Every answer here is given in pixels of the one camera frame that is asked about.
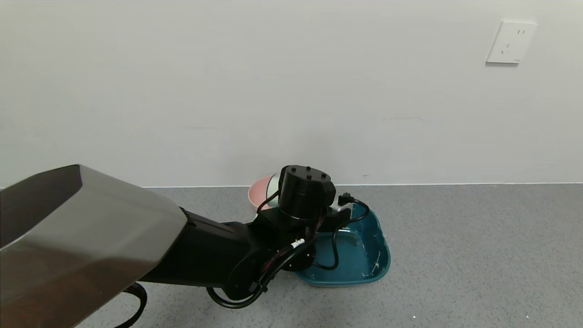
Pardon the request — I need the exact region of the teal square plastic tray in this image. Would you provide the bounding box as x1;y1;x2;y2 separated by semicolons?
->
295;203;391;287

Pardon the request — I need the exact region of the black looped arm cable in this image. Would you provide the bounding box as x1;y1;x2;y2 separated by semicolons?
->
114;282;148;328

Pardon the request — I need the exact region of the transparent ribbed teal cup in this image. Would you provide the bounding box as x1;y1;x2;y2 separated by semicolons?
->
266;172;285;205

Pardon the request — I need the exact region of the pink bowl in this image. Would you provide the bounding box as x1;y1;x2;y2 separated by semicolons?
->
248;177;275;213

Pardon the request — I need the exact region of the black cable with white label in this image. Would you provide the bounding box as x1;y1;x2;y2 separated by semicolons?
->
206;235;317;309

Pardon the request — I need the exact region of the white wall socket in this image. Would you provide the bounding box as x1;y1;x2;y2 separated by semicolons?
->
486;21;537;65

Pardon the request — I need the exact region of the black camera cable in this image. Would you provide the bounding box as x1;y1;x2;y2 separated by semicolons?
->
314;193;370;270

